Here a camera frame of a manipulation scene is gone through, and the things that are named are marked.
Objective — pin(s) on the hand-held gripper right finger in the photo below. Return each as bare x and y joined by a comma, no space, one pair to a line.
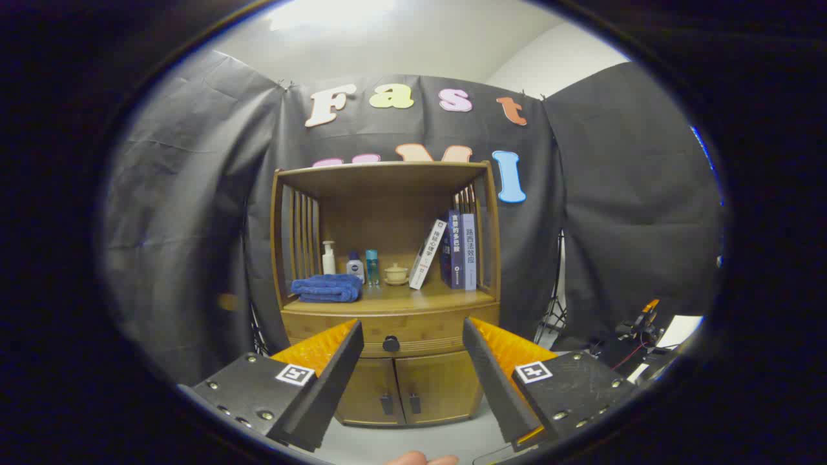
497,387

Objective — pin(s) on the black backdrop cloth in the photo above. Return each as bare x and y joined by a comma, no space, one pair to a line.
194,194

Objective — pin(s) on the lavender book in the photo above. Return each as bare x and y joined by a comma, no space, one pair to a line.
470,255

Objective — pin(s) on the black light stand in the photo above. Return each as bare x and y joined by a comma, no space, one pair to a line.
554,310

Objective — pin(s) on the white pump bottle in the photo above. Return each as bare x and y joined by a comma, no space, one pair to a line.
329,261

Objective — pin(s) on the white bottle with blue cap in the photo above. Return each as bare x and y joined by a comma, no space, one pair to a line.
355,270

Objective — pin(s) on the wooden cabinet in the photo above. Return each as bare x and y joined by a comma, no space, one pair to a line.
387,184

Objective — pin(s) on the blue folded towel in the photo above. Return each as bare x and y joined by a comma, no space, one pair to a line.
326,288

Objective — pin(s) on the wooden drawer with black knob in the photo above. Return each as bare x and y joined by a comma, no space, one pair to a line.
420,329

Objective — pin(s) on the dark navy book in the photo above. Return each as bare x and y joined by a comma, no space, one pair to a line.
445,258

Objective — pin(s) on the wooden cabinet door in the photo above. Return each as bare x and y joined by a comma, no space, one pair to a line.
442,387
368,391

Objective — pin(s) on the white book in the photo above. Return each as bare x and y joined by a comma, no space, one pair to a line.
428,255

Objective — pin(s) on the beige lidded tea cup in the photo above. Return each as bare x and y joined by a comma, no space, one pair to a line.
396,274

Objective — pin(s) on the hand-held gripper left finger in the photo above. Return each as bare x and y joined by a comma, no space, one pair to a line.
329,387

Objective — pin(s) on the white side table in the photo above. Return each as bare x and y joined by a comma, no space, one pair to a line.
683,329

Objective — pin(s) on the blue book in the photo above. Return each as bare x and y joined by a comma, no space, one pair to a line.
455,252

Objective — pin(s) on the black and orange device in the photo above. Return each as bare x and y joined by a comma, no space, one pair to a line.
641,330

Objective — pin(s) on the wooden countertop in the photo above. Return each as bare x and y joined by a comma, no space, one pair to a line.
400,298

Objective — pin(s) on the clear blue bottle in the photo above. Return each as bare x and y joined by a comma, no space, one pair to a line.
372,268

